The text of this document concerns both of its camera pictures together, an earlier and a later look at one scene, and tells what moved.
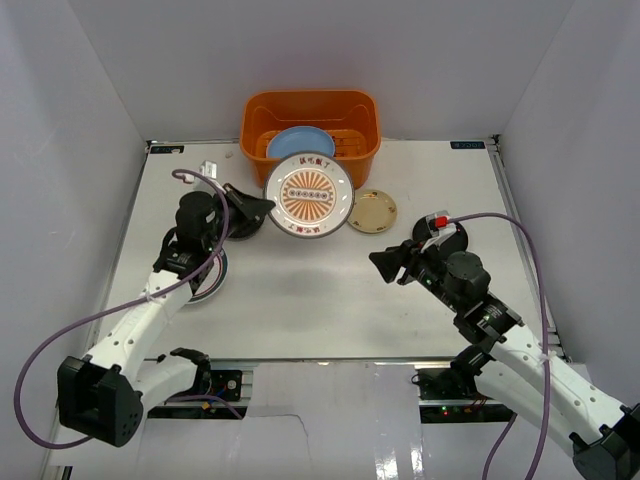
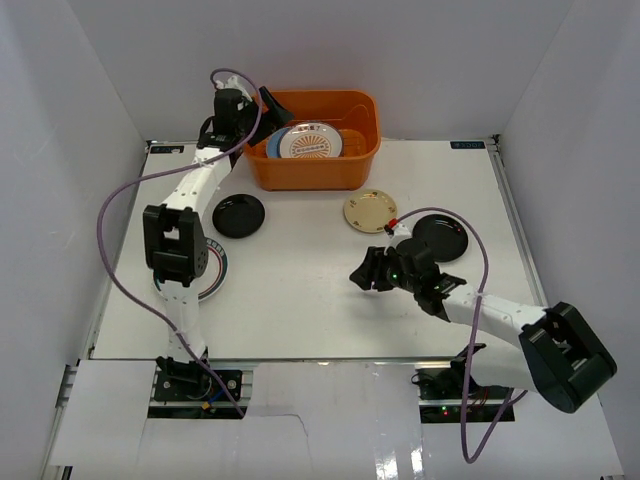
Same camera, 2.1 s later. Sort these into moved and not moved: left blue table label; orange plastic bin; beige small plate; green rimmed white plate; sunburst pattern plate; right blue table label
Moved: sunburst pattern plate
Not moved: orange plastic bin; green rimmed white plate; left blue table label; beige small plate; right blue table label
